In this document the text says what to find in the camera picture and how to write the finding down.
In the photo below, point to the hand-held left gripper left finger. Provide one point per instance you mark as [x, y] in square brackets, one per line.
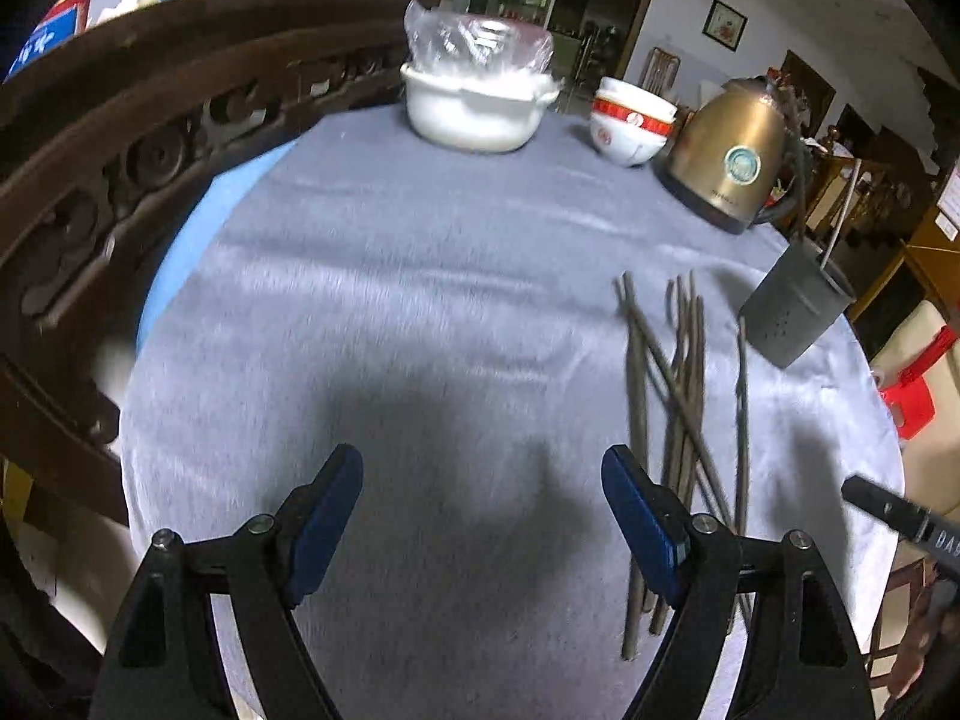
[330, 495]

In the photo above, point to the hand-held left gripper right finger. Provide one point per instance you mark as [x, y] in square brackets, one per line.
[634, 502]

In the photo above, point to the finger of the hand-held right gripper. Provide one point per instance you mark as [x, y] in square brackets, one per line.
[892, 511]

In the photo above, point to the pile of metal chopsticks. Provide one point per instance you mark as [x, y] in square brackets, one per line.
[636, 405]

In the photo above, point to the grey chopstick holder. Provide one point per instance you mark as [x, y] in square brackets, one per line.
[787, 315]

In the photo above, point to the light metal chopstick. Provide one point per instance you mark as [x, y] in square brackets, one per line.
[844, 210]

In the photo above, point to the red plastic stool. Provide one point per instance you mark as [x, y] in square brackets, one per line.
[911, 397]

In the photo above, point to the grey tablecloth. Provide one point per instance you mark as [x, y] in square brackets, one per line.
[412, 277]

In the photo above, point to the blue table cover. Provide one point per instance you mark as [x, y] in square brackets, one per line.
[187, 240]

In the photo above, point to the white bowl red print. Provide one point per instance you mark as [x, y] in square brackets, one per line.
[637, 96]
[622, 142]

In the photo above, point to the gold electric kettle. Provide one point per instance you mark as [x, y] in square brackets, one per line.
[712, 150]

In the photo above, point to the white ceramic casserole pot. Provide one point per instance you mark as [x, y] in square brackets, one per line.
[465, 116]

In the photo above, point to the carved dark wooden chair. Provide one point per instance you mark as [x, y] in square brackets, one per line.
[112, 127]

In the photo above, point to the wooden background chair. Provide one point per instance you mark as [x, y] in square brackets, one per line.
[661, 71]

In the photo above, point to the clear glass jar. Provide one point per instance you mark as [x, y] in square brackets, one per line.
[480, 37]

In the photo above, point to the blue and red box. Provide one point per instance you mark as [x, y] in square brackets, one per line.
[52, 34]

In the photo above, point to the framed wall picture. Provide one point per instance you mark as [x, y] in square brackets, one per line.
[724, 25]

